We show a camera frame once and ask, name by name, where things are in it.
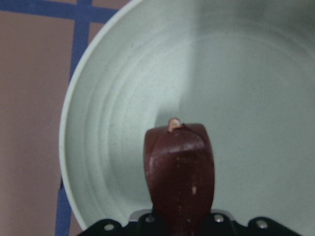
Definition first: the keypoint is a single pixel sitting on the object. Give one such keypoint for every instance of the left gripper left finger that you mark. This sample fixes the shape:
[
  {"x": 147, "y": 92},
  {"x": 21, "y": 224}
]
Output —
[{"x": 147, "y": 225}]

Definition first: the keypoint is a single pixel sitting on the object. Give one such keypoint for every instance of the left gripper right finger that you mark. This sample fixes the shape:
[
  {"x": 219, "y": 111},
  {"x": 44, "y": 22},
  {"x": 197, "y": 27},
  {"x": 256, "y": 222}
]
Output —
[{"x": 218, "y": 225}]

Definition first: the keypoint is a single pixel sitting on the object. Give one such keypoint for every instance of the brown steamed bun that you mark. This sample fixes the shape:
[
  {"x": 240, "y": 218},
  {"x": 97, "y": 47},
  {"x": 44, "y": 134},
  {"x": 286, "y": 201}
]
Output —
[{"x": 180, "y": 175}]

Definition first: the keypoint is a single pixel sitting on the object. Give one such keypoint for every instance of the light green plate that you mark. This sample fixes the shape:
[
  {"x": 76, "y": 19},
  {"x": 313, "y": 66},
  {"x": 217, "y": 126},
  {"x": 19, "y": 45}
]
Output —
[{"x": 245, "y": 69}]

